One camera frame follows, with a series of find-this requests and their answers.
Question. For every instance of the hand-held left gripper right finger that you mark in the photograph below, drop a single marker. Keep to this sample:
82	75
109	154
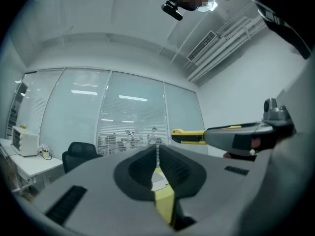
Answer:
209	181

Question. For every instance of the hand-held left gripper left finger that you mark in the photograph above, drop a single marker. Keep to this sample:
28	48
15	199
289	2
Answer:
98	181

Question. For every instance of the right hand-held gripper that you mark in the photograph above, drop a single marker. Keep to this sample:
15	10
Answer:
275	122

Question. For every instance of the yellow handled tool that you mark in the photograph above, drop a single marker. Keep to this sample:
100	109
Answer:
187	134

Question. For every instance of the grey divided tray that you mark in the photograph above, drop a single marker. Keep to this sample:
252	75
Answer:
157	179

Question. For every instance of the person's right hand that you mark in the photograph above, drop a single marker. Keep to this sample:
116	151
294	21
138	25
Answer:
256	142

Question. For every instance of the black mesh office chair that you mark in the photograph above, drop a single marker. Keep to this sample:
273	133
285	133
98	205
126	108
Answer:
78	154

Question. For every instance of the yellow-green table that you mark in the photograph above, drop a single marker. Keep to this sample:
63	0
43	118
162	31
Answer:
165	200

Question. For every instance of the small white flowerpot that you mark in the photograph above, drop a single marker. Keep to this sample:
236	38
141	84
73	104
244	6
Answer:
44	151

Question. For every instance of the white desk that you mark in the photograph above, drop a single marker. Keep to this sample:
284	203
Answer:
32	163

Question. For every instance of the white microwave oven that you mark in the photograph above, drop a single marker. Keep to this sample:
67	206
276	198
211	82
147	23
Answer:
27	141

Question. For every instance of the white ceiling pipes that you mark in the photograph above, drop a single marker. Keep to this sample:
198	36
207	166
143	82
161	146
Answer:
221	48

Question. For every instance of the ceiling air vent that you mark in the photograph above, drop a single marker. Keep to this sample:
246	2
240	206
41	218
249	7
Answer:
201	45

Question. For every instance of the person's black striped-sleeve top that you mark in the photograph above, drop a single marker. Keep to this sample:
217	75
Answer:
278	21

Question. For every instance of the glass wall with blinds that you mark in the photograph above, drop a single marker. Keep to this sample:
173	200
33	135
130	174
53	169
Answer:
123	112

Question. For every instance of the black head-mounted camera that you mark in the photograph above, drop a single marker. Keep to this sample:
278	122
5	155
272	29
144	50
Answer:
172	10

